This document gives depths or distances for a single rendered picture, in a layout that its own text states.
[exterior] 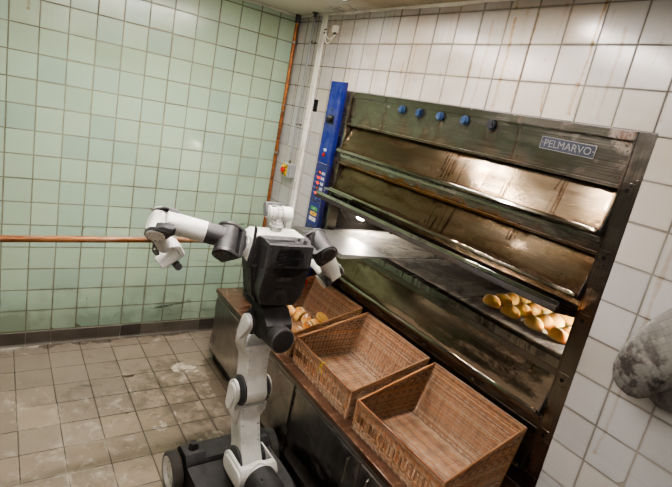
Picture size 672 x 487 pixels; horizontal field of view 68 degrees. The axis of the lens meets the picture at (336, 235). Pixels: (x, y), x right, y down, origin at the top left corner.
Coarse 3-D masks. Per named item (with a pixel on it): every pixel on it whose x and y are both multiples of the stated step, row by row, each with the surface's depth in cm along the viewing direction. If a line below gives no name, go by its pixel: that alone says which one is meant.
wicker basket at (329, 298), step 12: (312, 276) 341; (312, 288) 341; (324, 288) 332; (300, 300) 341; (312, 300) 338; (324, 300) 329; (336, 300) 320; (348, 300) 311; (312, 312) 334; (336, 312) 317; (348, 312) 296; (360, 312) 300; (300, 324) 322; (324, 324) 287
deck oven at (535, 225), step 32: (352, 160) 316; (640, 160) 176; (448, 192) 249; (352, 224) 352; (512, 224) 218; (544, 224) 205; (608, 224) 184; (608, 256) 184; (352, 288) 313; (416, 288) 266; (544, 288) 205; (384, 320) 288; (576, 320) 194; (576, 352) 193; (480, 384) 231; (544, 416) 204; (544, 448) 204
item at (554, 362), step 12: (384, 264) 289; (396, 264) 287; (408, 276) 272; (420, 288) 264; (432, 288) 257; (444, 300) 250; (456, 300) 246; (468, 312) 237; (480, 312) 236; (492, 324) 226; (504, 324) 226; (504, 336) 220; (516, 336) 215; (528, 348) 210; (540, 348) 207; (552, 360) 201
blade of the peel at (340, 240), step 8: (304, 232) 307; (328, 232) 328; (336, 232) 332; (336, 240) 312; (344, 240) 316; (352, 240) 320; (344, 248) 297; (352, 248) 301; (360, 248) 304; (368, 248) 308; (344, 256) 277; (352, 256) 280; (360, 256) 284; (368, 256) 287; (376, 256) 294; (384, 256) 297
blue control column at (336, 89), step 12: (336, 84) 328; (336, 96) 328; (336, 108) 328; (336, 120) 327; (324, 132) 339; (336, 132) 329; (324, 144) 339; (336, 144) 332; (324, 168) 338; (324, 192) 339; (324, 204) 342
